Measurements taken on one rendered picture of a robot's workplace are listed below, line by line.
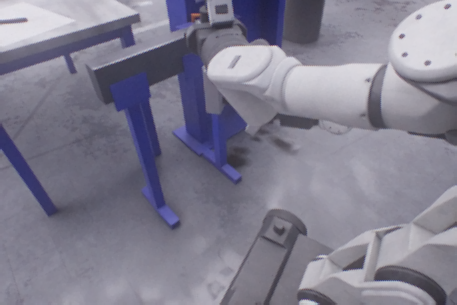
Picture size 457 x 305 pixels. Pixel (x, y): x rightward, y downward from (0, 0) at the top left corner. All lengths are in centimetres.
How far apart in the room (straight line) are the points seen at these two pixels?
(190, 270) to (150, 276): 17
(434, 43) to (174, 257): 140
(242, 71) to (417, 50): 20
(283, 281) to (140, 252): 68
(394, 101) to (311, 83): 9
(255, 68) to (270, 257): 101
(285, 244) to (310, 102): 101
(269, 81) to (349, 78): 10
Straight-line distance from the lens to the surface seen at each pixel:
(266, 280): 129
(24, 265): 181
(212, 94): 73
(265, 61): 41
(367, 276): 94
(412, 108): 33
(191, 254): 156
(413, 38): 33
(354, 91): 35
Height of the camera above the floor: 136
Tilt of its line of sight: 41 degrees down
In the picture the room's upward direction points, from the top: 2 degrees counter-clockwise
